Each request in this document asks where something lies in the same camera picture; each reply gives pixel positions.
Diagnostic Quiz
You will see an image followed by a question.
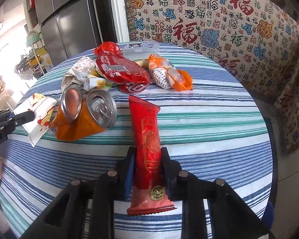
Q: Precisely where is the white red paper wrapper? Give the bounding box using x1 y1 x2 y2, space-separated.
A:
13 93 57 147

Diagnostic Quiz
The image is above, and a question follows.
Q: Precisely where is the orange crushed can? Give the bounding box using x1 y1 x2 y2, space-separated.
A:
49 85 105 142

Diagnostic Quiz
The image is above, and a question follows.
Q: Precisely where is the long red snack wrapper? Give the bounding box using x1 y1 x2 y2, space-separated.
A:
127 96 175 216

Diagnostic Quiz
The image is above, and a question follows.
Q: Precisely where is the small green white wrapper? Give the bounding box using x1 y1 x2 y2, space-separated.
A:
84 77 113 91

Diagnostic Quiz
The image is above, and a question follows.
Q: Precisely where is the red snack bag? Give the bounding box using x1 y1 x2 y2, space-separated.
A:
93 42 150 94

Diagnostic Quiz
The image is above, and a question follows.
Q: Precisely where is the orange white wrapper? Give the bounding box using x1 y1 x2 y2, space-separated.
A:
148 53 193 91

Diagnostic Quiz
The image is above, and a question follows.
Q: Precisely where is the green tiered storage rack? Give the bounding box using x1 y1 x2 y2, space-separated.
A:
26 30 53 79

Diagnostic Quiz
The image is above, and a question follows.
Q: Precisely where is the striped blue tablecloth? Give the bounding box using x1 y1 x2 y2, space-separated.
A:
0 44 273 237

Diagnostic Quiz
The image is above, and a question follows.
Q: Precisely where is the grey refrigerator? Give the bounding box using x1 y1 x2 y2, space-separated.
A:
34 0 101 66

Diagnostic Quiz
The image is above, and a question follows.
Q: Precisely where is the clear plastic package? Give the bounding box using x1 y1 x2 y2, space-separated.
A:
122 42 160 61

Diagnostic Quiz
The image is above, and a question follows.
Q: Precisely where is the patterned fu character cloth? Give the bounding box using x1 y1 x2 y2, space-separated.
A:
125 0 299 153

